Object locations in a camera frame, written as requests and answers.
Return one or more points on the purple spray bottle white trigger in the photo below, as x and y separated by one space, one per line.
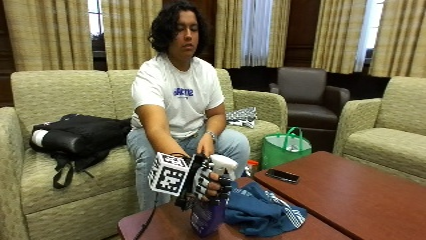
208 213

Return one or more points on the silver wristwatch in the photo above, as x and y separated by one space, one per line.
211 134

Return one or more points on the small bottle with orange lid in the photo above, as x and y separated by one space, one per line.
252 166

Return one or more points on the white cube of black markers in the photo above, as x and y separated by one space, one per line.
168 174

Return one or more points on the blue cloth with white print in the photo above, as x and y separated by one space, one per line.
260 211

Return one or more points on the black and white patterned pouch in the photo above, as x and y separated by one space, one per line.
243 117

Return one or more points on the green tote bag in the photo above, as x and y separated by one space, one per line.
277 151

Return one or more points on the the person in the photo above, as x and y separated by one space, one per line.
177 90

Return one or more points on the black backpack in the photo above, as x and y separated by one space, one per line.
82 135

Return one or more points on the brown leather armchair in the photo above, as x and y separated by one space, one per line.
311 100

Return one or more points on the beige fabric sofa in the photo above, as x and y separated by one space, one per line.
67 96

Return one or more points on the beige curtain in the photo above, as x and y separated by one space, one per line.
48 33
401 40
131 33
337 36
228 33

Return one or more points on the white sheer curtain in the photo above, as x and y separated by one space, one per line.
256 33

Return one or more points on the white roll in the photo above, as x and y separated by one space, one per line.
39 137

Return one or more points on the beige fabric armchair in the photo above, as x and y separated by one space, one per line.
390 133

